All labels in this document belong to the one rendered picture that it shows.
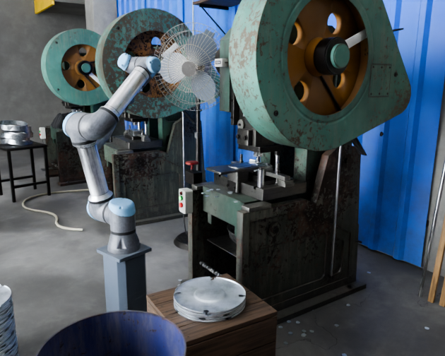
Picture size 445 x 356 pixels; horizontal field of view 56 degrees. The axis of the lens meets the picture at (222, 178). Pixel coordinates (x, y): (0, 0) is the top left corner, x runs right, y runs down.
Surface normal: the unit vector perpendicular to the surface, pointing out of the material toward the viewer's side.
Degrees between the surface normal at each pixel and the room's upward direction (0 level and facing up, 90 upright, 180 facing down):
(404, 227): 90
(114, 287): 90
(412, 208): 90
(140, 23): 90
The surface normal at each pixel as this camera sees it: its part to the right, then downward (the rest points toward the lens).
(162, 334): -0.59, 0.14
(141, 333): -0.24, 0.18
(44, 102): 0.56, 0.20
